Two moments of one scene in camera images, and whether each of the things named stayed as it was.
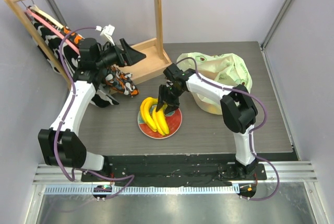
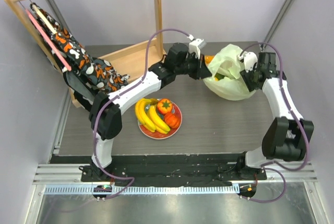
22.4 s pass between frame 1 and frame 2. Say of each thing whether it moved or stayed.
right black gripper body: moved
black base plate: stayed
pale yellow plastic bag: moved
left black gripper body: moved
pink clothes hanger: moved
